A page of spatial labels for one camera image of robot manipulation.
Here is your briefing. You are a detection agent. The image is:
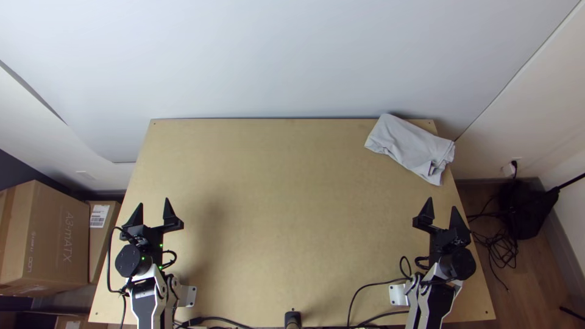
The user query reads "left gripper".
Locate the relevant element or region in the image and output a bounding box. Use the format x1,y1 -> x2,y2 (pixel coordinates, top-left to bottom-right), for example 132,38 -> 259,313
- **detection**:
119,197 -> 185,258

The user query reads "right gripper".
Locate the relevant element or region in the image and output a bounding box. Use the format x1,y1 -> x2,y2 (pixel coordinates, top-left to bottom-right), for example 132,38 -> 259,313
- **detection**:
413,197 -> 472,267

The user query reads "grey t-shirt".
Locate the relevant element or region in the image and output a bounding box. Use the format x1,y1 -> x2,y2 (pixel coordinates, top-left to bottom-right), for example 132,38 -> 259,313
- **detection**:
364,113 -> 456,187

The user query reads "small labelled cardboard box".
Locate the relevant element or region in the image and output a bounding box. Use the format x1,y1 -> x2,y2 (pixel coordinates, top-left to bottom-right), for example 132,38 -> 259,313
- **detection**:
87,200 -> 122,285

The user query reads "black bag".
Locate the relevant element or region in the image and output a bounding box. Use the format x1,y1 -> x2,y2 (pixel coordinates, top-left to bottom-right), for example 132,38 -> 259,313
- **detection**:
497,179 -> 561,241

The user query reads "large cardboard box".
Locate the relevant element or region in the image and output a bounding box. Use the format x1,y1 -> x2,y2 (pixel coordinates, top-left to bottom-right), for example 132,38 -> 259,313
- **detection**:
0,179 -> 90,295

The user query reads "black stand pole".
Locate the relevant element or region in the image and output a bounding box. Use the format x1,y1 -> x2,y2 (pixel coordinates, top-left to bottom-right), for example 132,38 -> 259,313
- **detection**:
550,171 -> 585,194

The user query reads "tangle of black cables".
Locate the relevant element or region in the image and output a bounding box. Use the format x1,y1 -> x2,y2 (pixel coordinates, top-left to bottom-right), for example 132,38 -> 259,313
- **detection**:
466,195 -> 520,292

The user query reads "black cable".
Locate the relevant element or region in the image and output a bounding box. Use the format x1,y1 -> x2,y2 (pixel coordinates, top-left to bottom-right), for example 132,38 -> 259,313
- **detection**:
172,315 -> 257,329
106,226 -> 129,329
346,276 -> 412,329

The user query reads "white wall socket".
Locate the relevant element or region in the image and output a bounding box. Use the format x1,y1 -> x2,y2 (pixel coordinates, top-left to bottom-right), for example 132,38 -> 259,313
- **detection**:
501,158 -> 523,178

